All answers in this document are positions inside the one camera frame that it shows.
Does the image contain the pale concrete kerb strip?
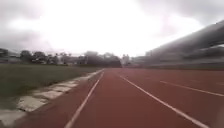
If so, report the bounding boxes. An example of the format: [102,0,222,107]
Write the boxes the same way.
[0,68,105,127]

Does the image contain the green grass field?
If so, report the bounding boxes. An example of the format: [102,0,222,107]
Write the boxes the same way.
[0,63,101,111]

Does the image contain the grey grandstand building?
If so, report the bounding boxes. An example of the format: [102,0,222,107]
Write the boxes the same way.
[131,20,224,70]

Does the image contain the pale building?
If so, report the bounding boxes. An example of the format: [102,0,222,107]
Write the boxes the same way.
[121,54,132,66]

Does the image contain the red running track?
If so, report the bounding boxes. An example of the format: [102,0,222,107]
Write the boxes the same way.
[13,67,224,128]

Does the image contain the row of trees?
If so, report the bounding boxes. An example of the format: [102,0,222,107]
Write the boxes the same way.
[0,48,123,69]

